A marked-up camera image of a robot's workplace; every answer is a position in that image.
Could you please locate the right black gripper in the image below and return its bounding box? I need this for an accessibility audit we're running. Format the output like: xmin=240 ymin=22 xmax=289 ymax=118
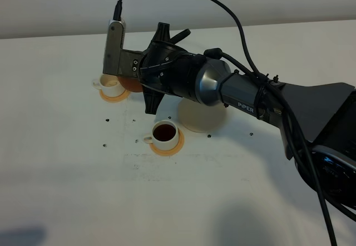
xmin=136 ymin=22 xmax=207 ymax=115

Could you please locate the brown clay teapot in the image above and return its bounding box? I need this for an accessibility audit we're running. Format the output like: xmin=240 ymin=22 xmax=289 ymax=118
xmin=117 ymin=76 xmax=143 ymax=92

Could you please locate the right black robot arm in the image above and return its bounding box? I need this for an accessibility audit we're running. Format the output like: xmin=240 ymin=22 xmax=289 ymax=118
xmin=115 ymin=23 xmax=355 ymax=208

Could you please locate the cream round teapot saucer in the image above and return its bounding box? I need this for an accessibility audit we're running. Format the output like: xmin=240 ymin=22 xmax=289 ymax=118
xmin=177 ymin=99 xmax=227 ymax=133

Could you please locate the far orange round coaster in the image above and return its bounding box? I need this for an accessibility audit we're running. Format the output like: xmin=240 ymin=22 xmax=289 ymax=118
xmin=99 ymin=90 xmax=131 ymax=103

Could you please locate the orange round coaster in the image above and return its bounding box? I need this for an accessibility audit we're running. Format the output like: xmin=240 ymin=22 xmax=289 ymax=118
xmin=149 ymin=129 xmax=185 ymax=156
xmin=99 ymin=90 xmax=131 ymax=103

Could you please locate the far white teacup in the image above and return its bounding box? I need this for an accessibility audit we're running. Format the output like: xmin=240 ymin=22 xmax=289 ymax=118
xmin=92 ymin=74 xmax=125 ymax=97

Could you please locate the white teacup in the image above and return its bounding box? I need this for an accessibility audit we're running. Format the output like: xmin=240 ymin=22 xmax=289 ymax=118
xmin=143 ymin=120 xmax=179 ymax=151
xmin=92 ymin=74 xmax=125 ymax=97

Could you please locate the near white teacup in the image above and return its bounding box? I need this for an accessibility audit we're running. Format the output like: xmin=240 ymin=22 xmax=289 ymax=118
xmin=143 ymin=120 xmax=179 ymax=151

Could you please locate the near orange round coaster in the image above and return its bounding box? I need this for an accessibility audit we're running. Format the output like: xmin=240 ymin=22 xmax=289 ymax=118
xmin=149 ymin=129 xmax=185 ymax=156

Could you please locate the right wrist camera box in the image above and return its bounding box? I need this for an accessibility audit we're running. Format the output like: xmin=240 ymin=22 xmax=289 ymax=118
xmin=103 ymin=20 xmax=126 ymax=76

